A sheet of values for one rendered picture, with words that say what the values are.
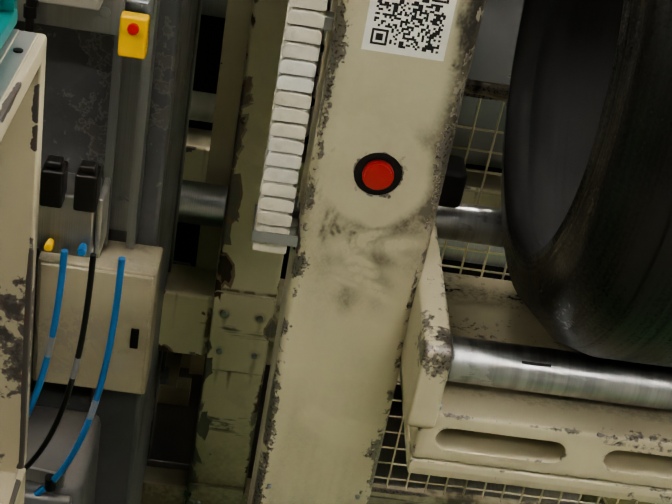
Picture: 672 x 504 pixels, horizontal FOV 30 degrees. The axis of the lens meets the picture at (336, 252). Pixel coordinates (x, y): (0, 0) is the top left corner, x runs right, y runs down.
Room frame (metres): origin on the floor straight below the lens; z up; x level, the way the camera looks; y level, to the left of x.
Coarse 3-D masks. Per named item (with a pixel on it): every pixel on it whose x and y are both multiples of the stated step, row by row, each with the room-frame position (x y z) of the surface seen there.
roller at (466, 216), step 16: (448, 208) 1.29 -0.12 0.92; (464, 208) 1.29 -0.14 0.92; (480, 208) 1.30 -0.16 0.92; (496, 208) 1.31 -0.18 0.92; (448, 224) 1.28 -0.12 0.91; (464, 224) 1.28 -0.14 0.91; (480, 224) 1.28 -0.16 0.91; (496, 224) 1.29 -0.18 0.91; (464, 240) 1.28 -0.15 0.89; (480, 240) 1.28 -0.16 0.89; (496, 240) 1.28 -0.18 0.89
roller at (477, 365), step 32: (480, 352) 1.01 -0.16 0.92; (512, 352) 1.02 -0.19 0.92; (544, 352) 1.03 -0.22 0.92; (576, 352) 1.04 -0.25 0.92; (480, 384) 1.00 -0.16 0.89; (512, 384) 1.00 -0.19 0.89; (544, 384) 1.00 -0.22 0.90; (576, 384) 1.01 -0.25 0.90; (608, 384) 1.01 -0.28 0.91; (640, 384) 1.02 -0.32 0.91
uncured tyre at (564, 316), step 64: (576, 0) 1.44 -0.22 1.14; (640, 0) 0.97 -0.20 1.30; (576, 64) 1.42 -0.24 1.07; (640, 64) 0.93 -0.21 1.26; (512, 128) 1.30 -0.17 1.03; (576, 128) 1.38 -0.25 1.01; (640, 128) 0.91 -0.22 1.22; (512, 192) 1.22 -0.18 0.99; (576, 192) 0.97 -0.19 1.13; (640, 192) 0.90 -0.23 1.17; (512, 256) 1.14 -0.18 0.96; (576, 256) 0.94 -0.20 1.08; (640, 256) 0.90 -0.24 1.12; (576, 320) 0.96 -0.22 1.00; (640, 320) 0.92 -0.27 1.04
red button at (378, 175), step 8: (376, 160) 1.06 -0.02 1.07; (368, 168) 1.06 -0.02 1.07; (376, 168) 1.06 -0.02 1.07; (384, 168) 1.06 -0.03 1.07; (392, 168) 1.07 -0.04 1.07; (368, 176) 1.06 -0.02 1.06; (376, 176) 1.06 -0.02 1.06; (384, 176) 1.06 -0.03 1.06; (392, 176) 1.06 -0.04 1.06; (368, 184) 1.06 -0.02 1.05; (376, 184) 1.06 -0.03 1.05; (384, 184) 1.06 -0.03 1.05
